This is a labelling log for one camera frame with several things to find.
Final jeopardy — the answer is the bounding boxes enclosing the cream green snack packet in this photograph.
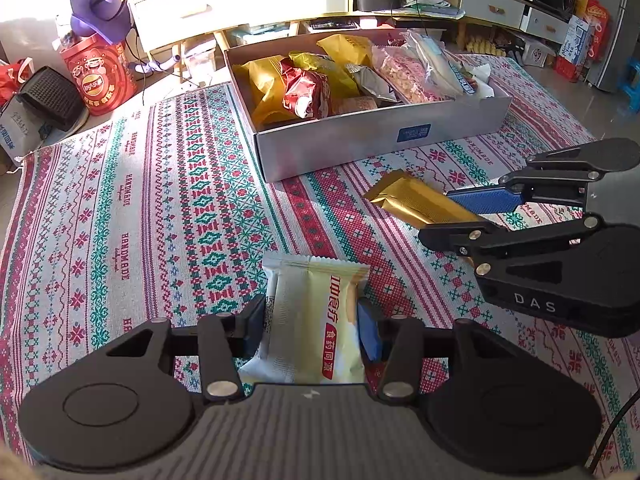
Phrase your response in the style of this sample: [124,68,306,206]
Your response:
[240,252,370,385]

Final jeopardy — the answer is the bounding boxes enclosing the gold snack bar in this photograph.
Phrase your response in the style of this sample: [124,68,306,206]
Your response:
[363,170,484,230]

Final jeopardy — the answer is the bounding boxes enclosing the clear blue wafer packet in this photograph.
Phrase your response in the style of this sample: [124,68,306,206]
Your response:
[404,30,475,99]

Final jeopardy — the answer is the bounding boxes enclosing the clear pink snack bag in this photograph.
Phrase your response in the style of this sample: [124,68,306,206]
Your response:
[372,46,451,104]

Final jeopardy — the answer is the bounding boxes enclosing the grey white snack packet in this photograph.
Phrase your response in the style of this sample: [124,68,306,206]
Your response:
[345,63,400,105]

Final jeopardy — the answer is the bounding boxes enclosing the red orange snack packet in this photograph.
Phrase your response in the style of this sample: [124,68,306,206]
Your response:
[280,58,331,119]

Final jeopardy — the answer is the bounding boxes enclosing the large yellow snack bag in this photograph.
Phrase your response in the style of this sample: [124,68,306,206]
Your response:
[317,34,373,67]

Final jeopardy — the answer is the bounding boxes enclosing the orange cracker packet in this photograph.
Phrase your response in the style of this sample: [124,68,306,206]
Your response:
[336,96,378,115]

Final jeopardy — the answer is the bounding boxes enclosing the small yellow chip bag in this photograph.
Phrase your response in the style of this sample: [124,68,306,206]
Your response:
[288,51,360,112]

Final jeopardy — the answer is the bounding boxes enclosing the blue plastic stool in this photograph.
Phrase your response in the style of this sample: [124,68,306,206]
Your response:
[620,58,640,114]

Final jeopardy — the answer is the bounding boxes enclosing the white blue-text snack bag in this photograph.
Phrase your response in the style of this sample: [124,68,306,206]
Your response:
[462,63,495,100]

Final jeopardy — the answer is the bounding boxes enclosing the patterned woven tablecloth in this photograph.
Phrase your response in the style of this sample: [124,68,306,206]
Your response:
[1,58,639,477]

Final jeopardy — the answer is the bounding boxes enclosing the white cardboard box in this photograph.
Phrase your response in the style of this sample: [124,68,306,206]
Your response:
[231,73,512,182]

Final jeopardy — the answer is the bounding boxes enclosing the red round tin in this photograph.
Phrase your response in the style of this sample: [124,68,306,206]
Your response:
[61,34,137,116]

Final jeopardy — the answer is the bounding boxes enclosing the white paper bag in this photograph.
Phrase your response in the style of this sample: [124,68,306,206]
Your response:
[0,96,54,166]

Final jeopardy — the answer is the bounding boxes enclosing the red plastic bag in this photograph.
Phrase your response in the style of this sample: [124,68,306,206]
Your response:
[0,58,35,107]

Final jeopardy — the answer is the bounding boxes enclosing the purple toy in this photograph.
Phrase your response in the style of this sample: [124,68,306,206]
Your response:
[70,0,132,44]

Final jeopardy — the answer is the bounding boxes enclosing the black cable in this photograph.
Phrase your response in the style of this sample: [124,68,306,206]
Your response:
[587,386,640,476]

